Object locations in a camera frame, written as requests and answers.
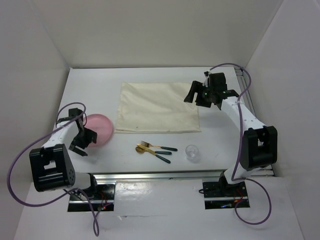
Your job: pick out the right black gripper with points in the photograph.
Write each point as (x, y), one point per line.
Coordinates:
(197, 86)

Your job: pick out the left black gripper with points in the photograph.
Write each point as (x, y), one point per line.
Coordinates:
(90, 136)

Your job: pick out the pink plate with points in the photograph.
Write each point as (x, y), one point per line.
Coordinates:
(103, 126)

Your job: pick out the cream cloth placemat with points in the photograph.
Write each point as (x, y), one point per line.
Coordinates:
(156, 108)

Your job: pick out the clear drinking glass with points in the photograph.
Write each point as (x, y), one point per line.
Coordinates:
(192, 153)

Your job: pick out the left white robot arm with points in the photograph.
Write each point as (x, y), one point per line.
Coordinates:
(51, 164)

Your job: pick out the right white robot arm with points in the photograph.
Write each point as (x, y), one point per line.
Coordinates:
(258, 143)

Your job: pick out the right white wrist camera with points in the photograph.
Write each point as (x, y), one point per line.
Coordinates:
(207, 81)

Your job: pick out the gold spoon green handle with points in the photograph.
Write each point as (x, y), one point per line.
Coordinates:
(141, 151)

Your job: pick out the gold knife green handle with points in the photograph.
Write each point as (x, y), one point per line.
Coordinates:
(156, 155)

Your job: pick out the gold fork green handle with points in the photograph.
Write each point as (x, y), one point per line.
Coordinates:
(147, 144)

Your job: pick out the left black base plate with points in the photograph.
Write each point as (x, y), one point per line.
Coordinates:
(102, 200)

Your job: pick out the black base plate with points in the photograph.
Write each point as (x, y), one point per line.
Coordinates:
(219, 195)
(102, 200)

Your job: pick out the front aluminium rail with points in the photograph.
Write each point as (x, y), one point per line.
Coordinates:
(149, 176)

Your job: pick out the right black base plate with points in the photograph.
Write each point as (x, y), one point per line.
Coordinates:
(219, 195)

